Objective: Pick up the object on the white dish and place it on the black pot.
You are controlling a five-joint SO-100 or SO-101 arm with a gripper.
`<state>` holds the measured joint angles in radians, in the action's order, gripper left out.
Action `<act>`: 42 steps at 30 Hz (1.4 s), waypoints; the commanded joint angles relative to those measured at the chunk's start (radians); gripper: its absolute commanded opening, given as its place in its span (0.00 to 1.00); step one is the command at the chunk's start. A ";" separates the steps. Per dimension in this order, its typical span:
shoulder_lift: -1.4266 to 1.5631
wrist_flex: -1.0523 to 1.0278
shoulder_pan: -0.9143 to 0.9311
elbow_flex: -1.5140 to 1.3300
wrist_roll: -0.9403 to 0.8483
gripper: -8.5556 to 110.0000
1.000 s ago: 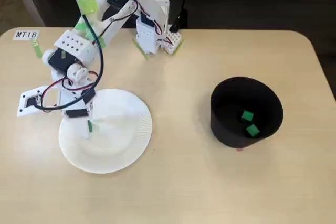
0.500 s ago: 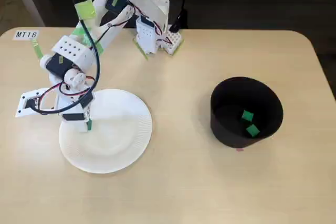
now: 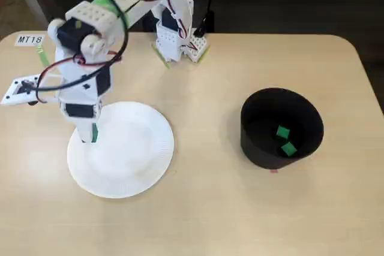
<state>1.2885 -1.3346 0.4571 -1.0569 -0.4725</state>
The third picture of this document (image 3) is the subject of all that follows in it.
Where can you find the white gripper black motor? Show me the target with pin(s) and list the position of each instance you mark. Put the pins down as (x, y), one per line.
(78, 110)

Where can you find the green cube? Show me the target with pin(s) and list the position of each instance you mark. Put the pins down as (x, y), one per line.
(288, 149)
(282, 132)
(95, 134)

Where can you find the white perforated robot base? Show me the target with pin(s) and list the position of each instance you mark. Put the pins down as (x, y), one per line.
(168, 41)

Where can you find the black pot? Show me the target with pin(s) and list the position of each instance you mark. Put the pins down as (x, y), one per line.
(261, 145)

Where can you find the white paper plate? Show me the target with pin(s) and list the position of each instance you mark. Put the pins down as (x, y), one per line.
(126, 154)

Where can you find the green tape strip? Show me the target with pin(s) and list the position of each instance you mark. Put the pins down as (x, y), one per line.
(43, 56)
(161, 56)
(205, 53)

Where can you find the white MT18 label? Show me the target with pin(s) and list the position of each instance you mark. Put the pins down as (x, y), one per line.
(29, 39)

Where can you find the small red tape piece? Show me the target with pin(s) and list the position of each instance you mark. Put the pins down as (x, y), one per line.
(274, 171)

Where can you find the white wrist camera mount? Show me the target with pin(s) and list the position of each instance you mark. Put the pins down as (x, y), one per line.
(18, 91)

